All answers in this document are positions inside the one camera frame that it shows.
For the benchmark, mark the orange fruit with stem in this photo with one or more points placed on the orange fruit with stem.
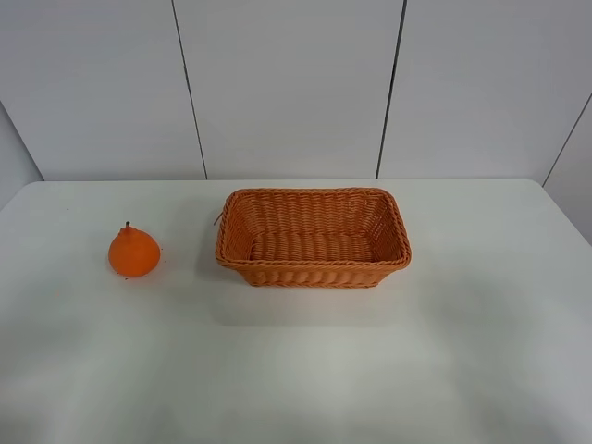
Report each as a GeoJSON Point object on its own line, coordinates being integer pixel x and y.
{"type": "Point", "coordinates": [133, 253]}

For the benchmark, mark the orange woven wicker basket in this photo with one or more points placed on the orange woven wicker basket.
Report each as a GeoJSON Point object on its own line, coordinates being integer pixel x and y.
{"type": "Point", "coordinates": [347, 238]}

